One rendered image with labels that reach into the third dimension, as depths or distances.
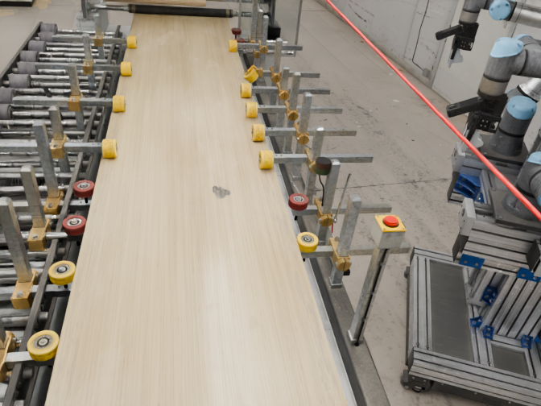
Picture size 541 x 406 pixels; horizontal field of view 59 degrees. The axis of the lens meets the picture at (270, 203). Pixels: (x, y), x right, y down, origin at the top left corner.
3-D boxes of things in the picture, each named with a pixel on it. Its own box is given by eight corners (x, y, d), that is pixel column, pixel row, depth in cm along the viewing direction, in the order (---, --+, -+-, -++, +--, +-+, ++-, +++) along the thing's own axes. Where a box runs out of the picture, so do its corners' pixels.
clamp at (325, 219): (324, 207, 206) (325, 197, 203) (332, 226, 195) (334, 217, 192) (311, 207, 205) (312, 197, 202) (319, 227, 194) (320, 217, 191)
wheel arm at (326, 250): (404, 249, 189) (407, 241, 186) (407, 254, 186) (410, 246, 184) (298, 254, 181) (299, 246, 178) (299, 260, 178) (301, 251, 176)
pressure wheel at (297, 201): (303, 213, 205) (306, 192, 198) (307, 225, 199) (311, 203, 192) (284, 213, 203) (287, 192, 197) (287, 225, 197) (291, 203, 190)
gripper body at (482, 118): (494, 136, 146) (510, 99, 139) (465, 130, 147) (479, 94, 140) (491, 125, 152) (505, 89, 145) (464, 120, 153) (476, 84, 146)
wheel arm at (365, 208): (387, 209, 208) (390, 201, 206) (390, 214, 206) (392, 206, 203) (291, 212, 200) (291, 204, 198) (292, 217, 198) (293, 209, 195)
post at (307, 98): (298, 178, 247) (311, 91, 219) (299, 181, 244) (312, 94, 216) (291, 178, 247) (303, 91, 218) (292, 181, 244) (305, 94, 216)
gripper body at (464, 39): (470, 52, 213) (480, 25, 206) (451, 49, 214) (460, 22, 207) (468, 47, 219) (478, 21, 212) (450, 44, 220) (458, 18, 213)
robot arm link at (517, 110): (498, 130, 210) (510, 102, 202) (497, 118, 221) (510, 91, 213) (526, 137, 207) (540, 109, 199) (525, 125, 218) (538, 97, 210)
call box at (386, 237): (390, 234, 143) (397, 214, 138) (399, 250, 137) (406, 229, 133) (369, 235, 141) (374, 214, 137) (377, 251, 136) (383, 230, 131)
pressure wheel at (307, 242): (299, 250, 185) (303, 228, 178) (317, 259, 182) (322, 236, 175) (289, 262, 180) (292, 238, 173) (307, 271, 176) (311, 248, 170)
